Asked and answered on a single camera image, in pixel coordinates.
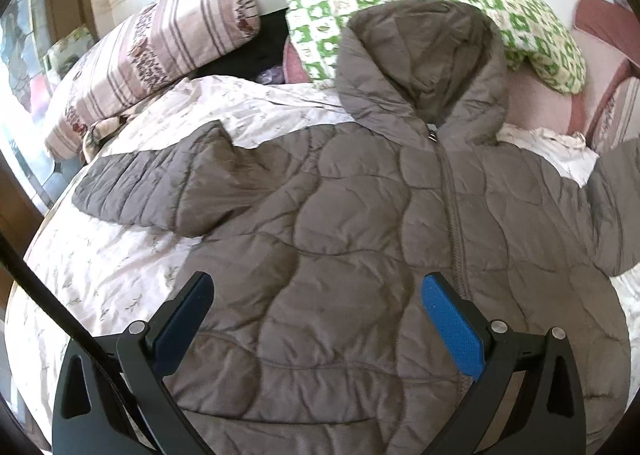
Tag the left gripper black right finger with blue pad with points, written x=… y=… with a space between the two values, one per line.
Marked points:
x=548 y=415

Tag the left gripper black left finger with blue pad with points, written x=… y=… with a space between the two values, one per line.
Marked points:
x=122 y=406

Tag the striped pillow at right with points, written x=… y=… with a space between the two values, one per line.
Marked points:
x=620 y=118

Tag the stained glass window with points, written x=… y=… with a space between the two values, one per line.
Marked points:
x=25 y=96

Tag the striped pink floral pillow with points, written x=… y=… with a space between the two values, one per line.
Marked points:
x=149 y=50

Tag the white floral bed quilt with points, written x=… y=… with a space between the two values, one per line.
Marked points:
x=115 y=264

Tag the green white patterned pillow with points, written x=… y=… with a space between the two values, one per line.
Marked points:
x=530 y=30

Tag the black garment behind pillows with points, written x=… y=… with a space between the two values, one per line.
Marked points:
x=248 y=61

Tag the brown quilted hooded jacket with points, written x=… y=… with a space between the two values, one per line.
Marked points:
x=350 y=244

